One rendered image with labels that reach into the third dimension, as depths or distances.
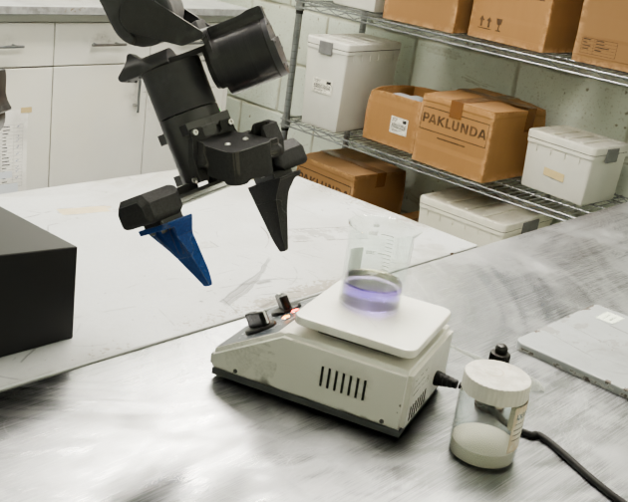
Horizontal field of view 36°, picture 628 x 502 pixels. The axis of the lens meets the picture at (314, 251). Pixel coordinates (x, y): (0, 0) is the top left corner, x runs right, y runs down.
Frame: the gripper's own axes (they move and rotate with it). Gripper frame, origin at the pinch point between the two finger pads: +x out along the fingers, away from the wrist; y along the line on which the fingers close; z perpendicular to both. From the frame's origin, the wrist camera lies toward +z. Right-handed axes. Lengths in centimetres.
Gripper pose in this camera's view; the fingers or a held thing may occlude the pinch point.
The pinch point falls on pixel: (234, 234)
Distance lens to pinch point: 92.7
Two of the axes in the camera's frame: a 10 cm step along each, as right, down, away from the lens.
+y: 7.4, -3.5, 5.7
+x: 3.5, 9.3, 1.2
